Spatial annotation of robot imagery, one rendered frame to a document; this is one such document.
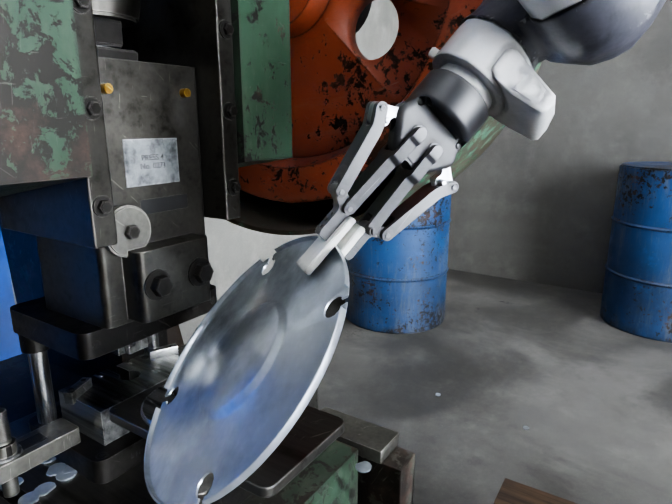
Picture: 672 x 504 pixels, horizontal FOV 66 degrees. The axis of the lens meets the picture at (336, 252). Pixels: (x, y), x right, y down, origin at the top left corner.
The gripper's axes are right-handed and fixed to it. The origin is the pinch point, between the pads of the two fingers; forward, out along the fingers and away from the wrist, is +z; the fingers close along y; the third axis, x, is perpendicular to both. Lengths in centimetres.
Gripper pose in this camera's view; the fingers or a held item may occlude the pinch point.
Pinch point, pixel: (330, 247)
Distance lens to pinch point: 51.2
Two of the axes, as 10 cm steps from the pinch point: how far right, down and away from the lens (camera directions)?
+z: -6.4, 7.6, -0.3
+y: -6.8, -5.9, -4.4
